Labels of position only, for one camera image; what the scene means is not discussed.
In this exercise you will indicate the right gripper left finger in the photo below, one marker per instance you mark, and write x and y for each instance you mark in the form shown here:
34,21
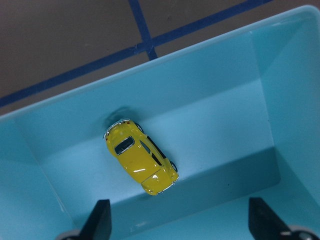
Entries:
99,223

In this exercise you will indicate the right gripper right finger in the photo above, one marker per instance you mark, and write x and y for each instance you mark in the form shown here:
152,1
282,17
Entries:
264,223

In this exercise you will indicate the yellow beetle toy car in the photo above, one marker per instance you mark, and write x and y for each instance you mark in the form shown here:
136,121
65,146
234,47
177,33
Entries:
140,157

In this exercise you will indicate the turquoise plastic bin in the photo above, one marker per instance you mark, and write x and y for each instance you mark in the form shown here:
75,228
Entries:
239,115

